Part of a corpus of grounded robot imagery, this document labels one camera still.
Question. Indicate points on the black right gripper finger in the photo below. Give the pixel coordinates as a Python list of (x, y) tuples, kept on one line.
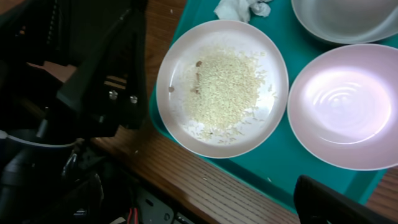
[(316, 203)]

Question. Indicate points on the pink plate with rice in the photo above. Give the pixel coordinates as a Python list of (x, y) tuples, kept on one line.
[(222, 89)]

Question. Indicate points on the teal plastic tray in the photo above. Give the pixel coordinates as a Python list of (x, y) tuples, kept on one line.
[(273, 167)]

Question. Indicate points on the grey bowl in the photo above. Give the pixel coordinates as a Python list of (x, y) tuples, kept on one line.
[(347, 21)]

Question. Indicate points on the white napkin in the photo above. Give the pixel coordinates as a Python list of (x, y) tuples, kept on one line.
[(240, 10)]

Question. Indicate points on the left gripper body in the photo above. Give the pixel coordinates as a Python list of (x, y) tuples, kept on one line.
[(75, 66)]

